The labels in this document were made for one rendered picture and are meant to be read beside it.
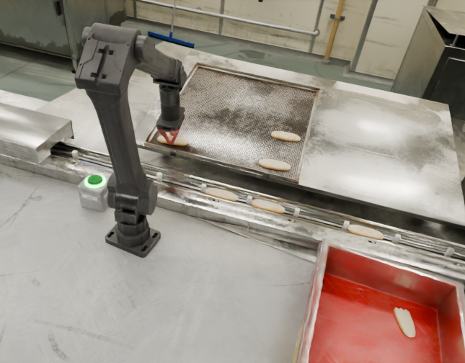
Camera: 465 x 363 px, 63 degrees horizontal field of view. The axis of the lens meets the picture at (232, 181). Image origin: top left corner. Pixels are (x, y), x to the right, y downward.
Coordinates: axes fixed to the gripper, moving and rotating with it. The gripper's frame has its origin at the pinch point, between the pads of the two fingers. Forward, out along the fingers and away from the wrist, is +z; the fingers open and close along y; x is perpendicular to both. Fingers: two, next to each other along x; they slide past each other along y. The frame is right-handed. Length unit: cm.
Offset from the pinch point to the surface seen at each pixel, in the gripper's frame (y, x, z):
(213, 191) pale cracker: -17.4, -16.8, 2.6
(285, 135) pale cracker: 9.9, -36.1, -0.1
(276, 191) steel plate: -7.8, -35.6, 8.3
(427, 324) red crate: -47, -73, 3
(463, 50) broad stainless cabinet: 135, -135, 19
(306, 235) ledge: -28, -44, 1
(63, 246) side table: -43.7, 16.0, 2.0
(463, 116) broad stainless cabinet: 127, -152, 58
